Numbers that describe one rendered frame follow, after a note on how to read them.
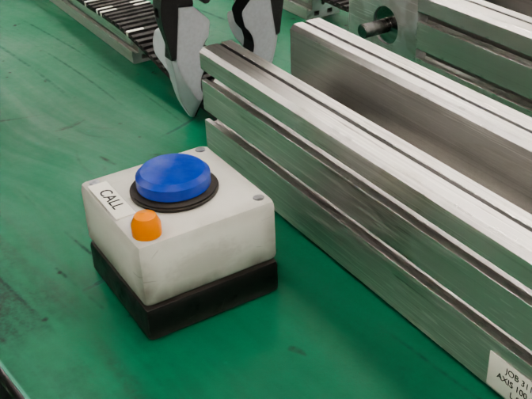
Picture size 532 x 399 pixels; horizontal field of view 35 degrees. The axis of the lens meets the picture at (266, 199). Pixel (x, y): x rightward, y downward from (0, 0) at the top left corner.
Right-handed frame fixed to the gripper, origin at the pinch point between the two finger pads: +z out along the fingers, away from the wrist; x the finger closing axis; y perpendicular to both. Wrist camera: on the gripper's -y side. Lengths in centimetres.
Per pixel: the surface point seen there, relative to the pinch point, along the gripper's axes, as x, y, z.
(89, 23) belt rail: 2.0, 24.5, 0.6
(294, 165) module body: 5.0, -17.4, -3.2
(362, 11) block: -14.0, 1.2, -3.6
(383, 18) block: -13.8, -1.9, -3.8
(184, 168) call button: 12.5, -18.3, -5.9
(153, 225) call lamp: 15.9, -21.5, -5.3
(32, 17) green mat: 5.3, 32.8, 1.5
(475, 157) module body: -2.2, -24.7, -4.7
